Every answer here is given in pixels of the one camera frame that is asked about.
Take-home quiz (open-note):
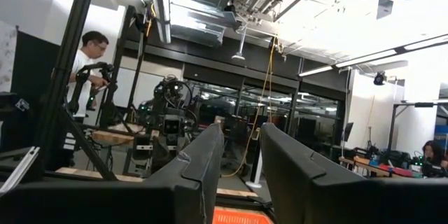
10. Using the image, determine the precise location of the cluttered work desk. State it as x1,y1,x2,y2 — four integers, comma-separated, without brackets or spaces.
337,146,426,179

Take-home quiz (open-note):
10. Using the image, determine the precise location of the white pendant ceiling lamp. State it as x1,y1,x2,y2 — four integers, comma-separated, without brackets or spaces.
230,24,248,62

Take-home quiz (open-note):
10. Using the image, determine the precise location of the black metal gantry frame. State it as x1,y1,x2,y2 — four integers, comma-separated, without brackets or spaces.
386,100,448,158

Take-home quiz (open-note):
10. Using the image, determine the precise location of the white wall poster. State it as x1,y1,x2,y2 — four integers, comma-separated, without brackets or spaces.
0,20,18,94

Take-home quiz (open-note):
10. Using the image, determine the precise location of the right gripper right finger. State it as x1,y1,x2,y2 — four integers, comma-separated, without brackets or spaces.
260,121,448,224

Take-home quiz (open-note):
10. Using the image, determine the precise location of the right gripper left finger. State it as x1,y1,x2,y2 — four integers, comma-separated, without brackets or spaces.
0,122,225,224

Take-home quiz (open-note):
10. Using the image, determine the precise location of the person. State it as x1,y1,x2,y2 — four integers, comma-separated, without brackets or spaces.
421,139,448,179
66,30,110,118

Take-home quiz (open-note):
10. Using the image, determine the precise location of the grey ceiling box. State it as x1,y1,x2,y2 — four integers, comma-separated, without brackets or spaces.
376,0,395,20

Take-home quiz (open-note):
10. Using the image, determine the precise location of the black ceiling camera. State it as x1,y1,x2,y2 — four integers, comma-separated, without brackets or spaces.
373,71,387,86

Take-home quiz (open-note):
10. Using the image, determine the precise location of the orange plastic basket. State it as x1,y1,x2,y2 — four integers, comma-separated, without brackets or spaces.
212,206,274,224

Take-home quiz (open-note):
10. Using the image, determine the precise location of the black wall panel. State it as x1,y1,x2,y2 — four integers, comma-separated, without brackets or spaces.
10,30,61,148

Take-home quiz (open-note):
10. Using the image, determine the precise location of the small dark monitor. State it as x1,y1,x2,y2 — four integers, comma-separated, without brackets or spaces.
342,121,355,144

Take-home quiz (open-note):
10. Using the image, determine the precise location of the silver metal bracket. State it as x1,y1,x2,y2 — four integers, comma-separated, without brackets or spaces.
0,146,41,195

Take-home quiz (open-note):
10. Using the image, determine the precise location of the yellow hanging cable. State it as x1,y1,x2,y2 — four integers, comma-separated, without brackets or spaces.
222,34,281,179

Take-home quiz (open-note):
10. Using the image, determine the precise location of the wooden workbench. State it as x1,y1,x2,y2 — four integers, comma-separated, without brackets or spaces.
82,122,160,147

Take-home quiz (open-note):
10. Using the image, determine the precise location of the overhead light bar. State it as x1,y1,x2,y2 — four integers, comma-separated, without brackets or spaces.
146,0,173,45
297,34,448,78

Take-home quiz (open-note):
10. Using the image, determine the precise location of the white floor stand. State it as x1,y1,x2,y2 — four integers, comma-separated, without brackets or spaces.
244,129,264,189

